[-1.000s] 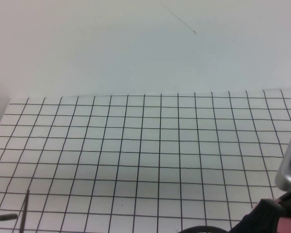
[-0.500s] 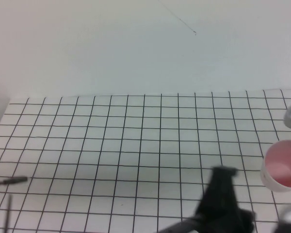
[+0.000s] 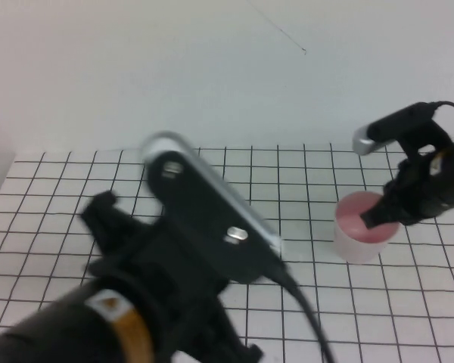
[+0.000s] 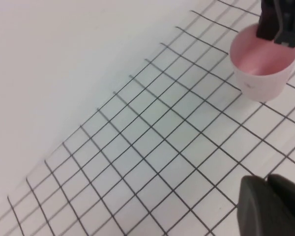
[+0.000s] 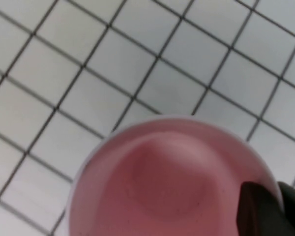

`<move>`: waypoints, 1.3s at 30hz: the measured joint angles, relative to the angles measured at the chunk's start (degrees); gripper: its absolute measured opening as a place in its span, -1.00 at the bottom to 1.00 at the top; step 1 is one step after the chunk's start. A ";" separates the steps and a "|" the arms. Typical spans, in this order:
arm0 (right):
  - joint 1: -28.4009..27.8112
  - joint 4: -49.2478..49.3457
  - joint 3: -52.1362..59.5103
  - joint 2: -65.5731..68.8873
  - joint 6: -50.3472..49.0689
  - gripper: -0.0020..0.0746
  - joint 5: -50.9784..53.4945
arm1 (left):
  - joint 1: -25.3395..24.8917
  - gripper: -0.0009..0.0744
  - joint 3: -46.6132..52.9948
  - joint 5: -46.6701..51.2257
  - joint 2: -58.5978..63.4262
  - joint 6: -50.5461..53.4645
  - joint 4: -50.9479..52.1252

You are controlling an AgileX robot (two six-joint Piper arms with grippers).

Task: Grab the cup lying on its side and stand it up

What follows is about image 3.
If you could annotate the black right camera mount bracket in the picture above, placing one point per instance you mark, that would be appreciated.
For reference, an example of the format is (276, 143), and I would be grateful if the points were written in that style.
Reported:
(427, 141)

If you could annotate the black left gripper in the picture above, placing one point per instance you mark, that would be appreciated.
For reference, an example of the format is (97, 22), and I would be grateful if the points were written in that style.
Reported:
(162, 272)

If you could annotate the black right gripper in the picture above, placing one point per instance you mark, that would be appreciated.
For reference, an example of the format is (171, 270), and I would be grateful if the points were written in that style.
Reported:
(412, 193)

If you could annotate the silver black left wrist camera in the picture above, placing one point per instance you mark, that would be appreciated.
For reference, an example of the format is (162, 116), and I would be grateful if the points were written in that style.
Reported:
(200, 211)

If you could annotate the pink plastic cup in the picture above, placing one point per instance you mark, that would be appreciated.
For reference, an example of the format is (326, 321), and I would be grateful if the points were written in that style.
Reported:
(357, 249)

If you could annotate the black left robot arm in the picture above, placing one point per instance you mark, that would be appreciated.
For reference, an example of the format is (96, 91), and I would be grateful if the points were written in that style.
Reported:
(53, 329)

